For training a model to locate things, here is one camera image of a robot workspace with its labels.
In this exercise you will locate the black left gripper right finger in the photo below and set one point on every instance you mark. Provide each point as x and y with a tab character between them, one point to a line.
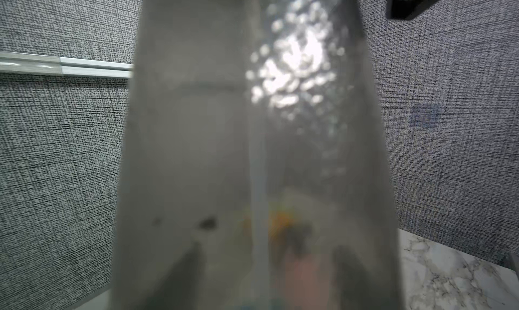
352	282

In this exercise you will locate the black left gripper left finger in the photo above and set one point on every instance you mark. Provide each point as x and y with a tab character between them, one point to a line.
180	287

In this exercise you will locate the grey translucent bottle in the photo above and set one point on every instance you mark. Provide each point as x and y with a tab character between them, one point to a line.
254	128

